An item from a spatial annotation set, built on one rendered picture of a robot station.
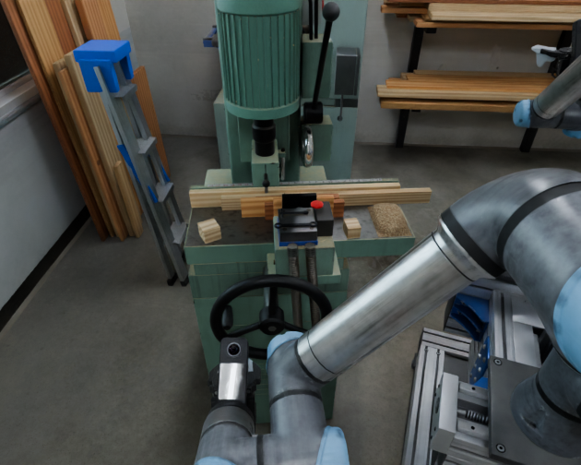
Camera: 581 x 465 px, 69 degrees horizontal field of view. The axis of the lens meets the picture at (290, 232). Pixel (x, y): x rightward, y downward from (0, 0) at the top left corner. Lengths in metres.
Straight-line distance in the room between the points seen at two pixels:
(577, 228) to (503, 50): 3.21
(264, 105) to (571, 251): 0.73
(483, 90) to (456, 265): 2.69
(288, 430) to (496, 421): 0.49
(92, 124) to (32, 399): 1.28
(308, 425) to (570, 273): 0.35
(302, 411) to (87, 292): 1.96
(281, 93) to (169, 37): 2.62
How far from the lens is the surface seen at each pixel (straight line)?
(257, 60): 0.95
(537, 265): 0.43
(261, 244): 1.09
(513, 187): 0.48
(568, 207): 0.44
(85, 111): 2.37
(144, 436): 1.86
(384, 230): 1.13
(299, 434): 0.58
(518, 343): 1.22
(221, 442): 0.59
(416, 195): 1.26
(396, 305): 0.53
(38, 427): 2.03
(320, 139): 1.29
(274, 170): 1.09
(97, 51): 1.82
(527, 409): 0.94
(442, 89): 3.09
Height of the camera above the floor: 1.59
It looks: 38 degrees down
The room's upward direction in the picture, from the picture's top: straight up
